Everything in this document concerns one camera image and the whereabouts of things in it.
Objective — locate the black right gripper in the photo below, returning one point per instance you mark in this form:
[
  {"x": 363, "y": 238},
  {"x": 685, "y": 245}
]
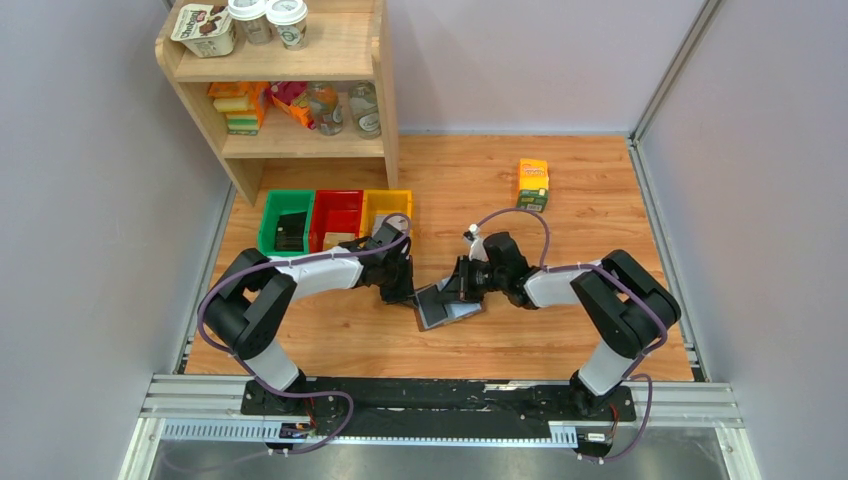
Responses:
[{"x": 458, "y": 286}]

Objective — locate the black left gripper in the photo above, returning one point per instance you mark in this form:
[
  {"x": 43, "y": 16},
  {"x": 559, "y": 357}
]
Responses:
[{"x": 404, "y": 295}]

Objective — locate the brown leather card holder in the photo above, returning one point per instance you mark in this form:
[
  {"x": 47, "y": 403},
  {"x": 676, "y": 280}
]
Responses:
[{"x": 432, "y": 311}]

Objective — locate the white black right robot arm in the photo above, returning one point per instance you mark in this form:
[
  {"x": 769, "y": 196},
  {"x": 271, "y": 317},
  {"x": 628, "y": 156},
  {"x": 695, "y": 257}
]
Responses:
[{"x": 631, "y": 311}]

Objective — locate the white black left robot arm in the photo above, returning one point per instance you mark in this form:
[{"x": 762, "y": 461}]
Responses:
[{"x": 245, "y": 308}]

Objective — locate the tan card in red bin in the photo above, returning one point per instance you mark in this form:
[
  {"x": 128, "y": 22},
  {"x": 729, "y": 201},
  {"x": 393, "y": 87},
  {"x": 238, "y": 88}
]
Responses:
[{"x": 333, "y": 239}]

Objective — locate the black cards in green bin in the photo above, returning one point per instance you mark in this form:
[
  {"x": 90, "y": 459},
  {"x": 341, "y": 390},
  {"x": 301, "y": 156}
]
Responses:
[{"x": 289, "y": 232}]

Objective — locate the yellow plastic bin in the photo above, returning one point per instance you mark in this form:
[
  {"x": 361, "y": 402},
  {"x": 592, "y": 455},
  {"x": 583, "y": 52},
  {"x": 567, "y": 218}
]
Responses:
[{"x": 379, "y": 203}]

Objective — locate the red plastic bin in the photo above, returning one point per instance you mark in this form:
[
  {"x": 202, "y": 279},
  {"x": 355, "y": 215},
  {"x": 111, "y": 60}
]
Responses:
[{"x": 335, "y": 212}]

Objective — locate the orange green carton box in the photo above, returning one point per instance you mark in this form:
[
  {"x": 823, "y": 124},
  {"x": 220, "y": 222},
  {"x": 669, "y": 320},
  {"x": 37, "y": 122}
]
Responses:
[{"x": 533, "y": 185}]

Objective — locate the green plastic bin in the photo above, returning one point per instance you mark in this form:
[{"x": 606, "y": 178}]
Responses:
[{"x": 280, "y": 202}]

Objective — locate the wooden shelf unit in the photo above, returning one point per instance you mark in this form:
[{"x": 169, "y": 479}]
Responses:
[{"x": 348, "y": 42}]

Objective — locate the right glass jar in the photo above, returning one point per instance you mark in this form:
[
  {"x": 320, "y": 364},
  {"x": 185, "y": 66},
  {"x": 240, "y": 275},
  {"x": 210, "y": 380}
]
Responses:
[{"x": 364, "y": 109}]

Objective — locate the glass jar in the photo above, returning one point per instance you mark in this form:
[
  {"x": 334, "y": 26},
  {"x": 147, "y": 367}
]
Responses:
[
  {"x": 325, "y": 107},
  {"x": 364, "y": 109}
]

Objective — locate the left glass jar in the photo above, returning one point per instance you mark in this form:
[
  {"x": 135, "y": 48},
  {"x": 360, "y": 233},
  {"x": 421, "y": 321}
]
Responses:
[{"x": 325, "y": 107}]

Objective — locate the orange pink snack bag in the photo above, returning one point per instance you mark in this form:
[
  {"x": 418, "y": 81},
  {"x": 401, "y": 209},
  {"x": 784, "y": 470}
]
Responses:
[{"x": 291, "y": 97}]

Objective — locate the stack of sponges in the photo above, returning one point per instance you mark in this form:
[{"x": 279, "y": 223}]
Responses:
[{"x": 244, "y": 105}]

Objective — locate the right white lidded cup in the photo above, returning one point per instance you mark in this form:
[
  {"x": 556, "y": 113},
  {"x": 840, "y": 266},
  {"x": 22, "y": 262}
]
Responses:
[{"x": 288, "y": 17}]

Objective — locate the white lidded cup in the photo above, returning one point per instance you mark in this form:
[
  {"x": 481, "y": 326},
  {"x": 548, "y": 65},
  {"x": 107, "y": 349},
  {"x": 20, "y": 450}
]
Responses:
[
  {"x": 288, "y": 17},
  {"x": 249, "y": 16}
]

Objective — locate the left white lidded cup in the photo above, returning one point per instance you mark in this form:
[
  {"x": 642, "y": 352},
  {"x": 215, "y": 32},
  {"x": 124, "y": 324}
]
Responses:
[{"x": 249, "y": 16}]

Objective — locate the yoghurt tub with chocolate label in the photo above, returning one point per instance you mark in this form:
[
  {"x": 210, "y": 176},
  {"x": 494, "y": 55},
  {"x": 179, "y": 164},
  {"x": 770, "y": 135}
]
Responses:
[{"x": 207, "y": 31}]

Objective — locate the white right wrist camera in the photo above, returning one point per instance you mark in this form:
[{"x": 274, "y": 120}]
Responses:
[{"x": 475, "y": 240}]

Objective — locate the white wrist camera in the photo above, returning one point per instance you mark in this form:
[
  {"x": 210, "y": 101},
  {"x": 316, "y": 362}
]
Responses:
[
  {"x": 475, "y": 240},
  {"x": 394, "y": 225}
]

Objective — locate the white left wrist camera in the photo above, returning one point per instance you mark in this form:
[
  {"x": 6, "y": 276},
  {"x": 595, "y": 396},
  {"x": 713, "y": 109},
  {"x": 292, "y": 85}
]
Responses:
[{"x": 394, "y": 225}]

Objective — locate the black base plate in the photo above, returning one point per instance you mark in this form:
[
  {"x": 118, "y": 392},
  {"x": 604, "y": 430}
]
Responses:
[{"x": 435, "y": 408}]

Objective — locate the aluminium frame rail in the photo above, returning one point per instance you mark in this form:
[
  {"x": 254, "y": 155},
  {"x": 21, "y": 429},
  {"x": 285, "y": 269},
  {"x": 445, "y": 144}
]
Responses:
[{"x": 208, "y": 407}]

